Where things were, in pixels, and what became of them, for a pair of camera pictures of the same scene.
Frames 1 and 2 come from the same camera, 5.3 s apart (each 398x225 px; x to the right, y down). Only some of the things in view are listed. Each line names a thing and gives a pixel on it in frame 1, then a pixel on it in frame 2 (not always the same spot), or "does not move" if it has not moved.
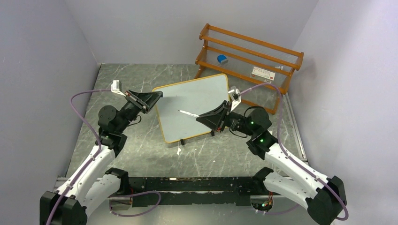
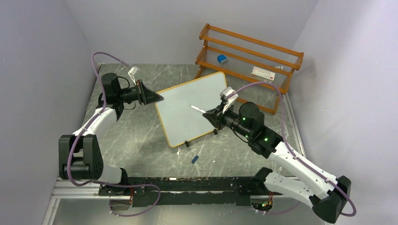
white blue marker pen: x=189 y=113 -> x=197 y=108
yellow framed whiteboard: x=195 y=96 does not move
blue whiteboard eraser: x=222 y=59 does not move
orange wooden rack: x=248 y=63 does not move
